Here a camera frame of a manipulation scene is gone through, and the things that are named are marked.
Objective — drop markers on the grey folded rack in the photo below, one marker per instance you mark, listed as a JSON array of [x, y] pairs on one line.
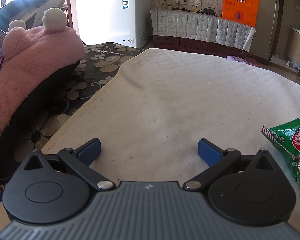
[[35, 5]]

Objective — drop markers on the black electronic device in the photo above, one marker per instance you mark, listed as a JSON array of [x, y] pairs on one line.
[[210, 11]]

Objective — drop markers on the cabinet with lace cover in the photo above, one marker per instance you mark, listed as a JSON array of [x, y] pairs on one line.
[[202, 27]]

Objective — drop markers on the orange cardboard box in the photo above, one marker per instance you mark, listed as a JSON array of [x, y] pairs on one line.
[[240, 7]]

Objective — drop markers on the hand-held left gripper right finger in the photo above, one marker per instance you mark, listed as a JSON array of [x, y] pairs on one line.
[[208, 152]]

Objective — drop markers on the dark wooden TV cabinet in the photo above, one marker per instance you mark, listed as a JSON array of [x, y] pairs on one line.
[[195, 45]]

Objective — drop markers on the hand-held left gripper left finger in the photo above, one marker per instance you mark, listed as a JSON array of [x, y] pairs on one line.
[[90, 151]]

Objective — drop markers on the white chest freezer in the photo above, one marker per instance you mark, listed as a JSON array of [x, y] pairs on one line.
[[107, 12]]

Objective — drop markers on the pink plush slipper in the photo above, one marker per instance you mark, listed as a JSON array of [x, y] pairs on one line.
[[40, 47]]

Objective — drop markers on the white blanket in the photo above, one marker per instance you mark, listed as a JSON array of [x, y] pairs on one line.
[[177, 92]]

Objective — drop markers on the green snack bag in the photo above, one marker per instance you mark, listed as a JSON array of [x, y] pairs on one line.
[[287, 135]]

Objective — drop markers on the wooden kitchen counter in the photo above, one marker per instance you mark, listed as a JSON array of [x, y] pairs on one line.
[[298, 47]]

